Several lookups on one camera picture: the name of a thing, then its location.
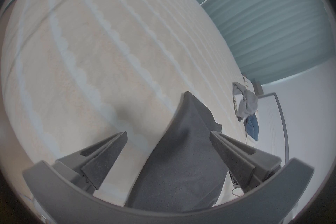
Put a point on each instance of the bed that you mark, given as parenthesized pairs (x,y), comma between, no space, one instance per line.
(91,47)

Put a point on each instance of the grey bedside table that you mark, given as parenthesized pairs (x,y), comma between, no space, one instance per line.
(257,87)

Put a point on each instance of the pile of clothes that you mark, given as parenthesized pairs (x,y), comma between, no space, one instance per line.
(248,104)

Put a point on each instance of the black T-shirt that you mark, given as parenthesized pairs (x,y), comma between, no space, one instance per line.
(183,165)

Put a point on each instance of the white printed pillow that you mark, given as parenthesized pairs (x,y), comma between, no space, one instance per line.
(248,81)

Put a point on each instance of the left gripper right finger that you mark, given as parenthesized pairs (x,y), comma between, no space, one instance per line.
(244,162)

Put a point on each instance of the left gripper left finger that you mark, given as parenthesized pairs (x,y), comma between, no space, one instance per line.
(91,162)

